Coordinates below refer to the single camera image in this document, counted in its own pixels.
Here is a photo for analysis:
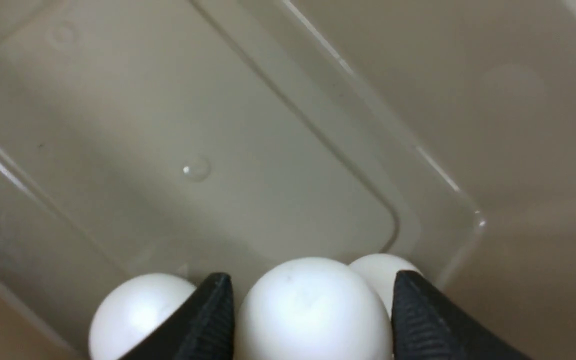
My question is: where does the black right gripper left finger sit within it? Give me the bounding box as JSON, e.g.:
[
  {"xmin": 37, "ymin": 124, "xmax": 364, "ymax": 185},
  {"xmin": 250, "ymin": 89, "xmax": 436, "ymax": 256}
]
[{"xmin": 122, "ymin": 272, "xmax": 236, "ymax": 360}]

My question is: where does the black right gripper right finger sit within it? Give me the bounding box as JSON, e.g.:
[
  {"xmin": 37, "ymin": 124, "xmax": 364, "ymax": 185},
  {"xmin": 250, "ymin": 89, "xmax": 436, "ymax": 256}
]
[{"xmin": 391, "ymin": 270, "xmax": 529, "ymax": 360}]

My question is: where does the white ball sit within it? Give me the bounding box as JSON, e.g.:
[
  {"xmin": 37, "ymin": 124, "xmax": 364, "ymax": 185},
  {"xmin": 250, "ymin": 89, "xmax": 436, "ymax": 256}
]
[
  {"xmin": 88, "ymin": 273, "xmax": 197, "ymax": 360},
  {"xmin": 349, "ymin": 253, "xmax": 422, "ymax": 317},
  {"xmin": 234, "ymin": 257, "xmax": 394, "ymax": 360}
]

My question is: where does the olive plastic bin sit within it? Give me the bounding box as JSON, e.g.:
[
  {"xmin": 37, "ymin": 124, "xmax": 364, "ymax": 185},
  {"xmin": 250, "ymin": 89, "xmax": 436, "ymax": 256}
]
[{"xmin": 0, "ymin": 0, "xmax": 576, "ymax": 360}]

